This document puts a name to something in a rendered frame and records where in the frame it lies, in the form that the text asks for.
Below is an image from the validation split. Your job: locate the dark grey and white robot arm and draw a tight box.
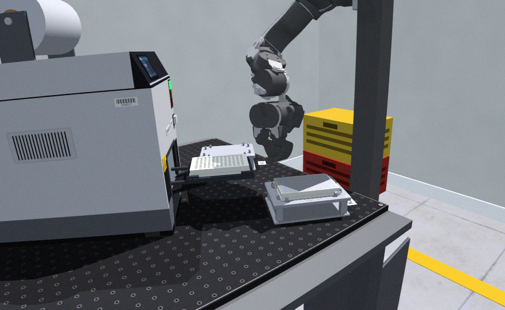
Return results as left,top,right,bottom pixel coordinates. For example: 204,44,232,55
246,0,358,100

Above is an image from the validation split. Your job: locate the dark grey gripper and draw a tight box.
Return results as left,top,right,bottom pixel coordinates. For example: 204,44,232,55
249,94,305,163

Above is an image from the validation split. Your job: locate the white roll of foil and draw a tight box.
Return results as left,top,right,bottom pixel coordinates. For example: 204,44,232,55
0,0,81,56

